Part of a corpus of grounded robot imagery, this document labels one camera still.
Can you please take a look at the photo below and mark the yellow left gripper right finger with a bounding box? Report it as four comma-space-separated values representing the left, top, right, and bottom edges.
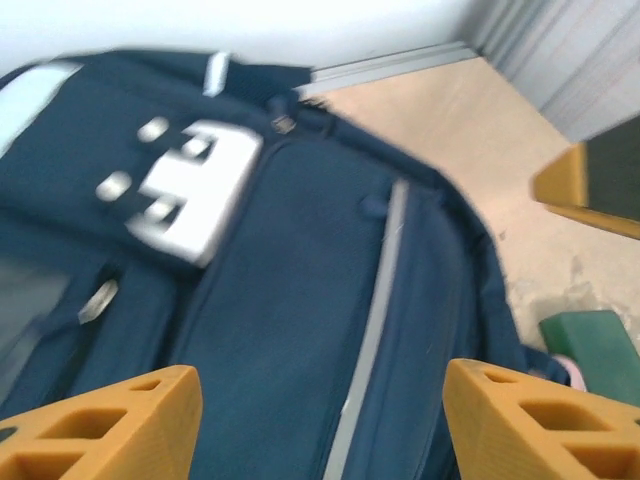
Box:
443, 358, 640, 480

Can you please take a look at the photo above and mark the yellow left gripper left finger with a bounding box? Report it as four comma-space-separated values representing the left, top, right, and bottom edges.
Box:
0, 364, 204, 480

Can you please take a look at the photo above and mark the dark green notebook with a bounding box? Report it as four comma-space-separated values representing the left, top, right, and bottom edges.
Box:
538, 309, 640, 406

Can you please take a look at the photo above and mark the navy blue backpack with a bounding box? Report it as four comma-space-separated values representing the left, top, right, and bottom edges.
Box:
0, 47, 576, 480

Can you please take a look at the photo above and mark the thin aluminium table edge rail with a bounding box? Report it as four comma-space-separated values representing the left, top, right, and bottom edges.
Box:
294, 42, 484, 94

